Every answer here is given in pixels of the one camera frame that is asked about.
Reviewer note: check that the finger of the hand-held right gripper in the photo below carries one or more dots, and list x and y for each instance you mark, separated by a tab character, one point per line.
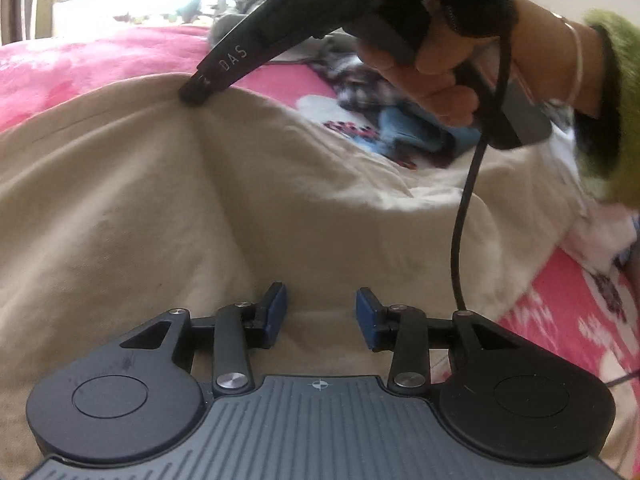
200	89

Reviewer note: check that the plaid shirt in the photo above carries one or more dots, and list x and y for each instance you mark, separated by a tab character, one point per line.
350	75

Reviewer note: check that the grey curtain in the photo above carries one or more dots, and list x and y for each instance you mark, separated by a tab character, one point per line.
30	0

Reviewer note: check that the beige pants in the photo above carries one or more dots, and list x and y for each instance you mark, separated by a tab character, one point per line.
125	210

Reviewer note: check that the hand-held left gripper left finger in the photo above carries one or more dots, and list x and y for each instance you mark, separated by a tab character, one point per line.
276	315

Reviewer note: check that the blue jeans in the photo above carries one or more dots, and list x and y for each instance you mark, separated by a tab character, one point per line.
400	130

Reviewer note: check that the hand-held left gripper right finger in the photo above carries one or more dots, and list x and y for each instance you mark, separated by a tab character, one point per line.
367	317

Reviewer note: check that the pink floral blanket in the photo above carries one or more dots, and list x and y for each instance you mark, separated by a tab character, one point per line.
75	70

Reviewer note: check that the person's right hand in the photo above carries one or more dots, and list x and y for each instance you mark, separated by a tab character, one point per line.
440	75

